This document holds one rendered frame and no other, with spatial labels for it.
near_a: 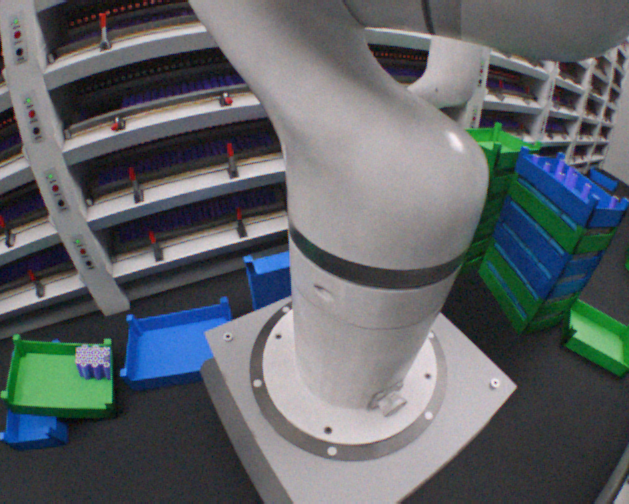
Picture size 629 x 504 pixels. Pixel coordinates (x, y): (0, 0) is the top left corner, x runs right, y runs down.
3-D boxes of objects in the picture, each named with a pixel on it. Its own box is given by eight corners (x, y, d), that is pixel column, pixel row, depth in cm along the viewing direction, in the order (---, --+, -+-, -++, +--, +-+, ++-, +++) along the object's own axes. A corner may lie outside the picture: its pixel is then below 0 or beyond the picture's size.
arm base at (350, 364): (465, 388, 29) (558, 266, 17) (310, 479, 22) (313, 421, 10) (374, 279, 42) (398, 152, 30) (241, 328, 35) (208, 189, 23)
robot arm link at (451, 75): (393, 20, 44) (361, 172, 54) (470, 13, 32) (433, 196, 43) (421, 39, 49) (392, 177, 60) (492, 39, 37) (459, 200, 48)
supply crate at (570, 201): (619, 226, 53) (630, 201, 48) (583, 228, 51) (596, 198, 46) (555, 174, 77) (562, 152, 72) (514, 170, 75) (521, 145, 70)
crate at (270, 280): (357, 299, 91) (345, 282, 97) (364, 245, 79) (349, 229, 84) (260, 329, 82) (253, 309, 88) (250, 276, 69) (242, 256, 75)
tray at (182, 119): (294, 113, 76) (298, 82, 68) (67, 166, 56) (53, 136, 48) (271, 81, 85) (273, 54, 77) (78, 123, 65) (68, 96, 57)
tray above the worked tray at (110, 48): (292, 41, 64) (300, -10, 52) (47, 90, 44) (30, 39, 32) (269, 20, 73) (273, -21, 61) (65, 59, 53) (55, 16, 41)
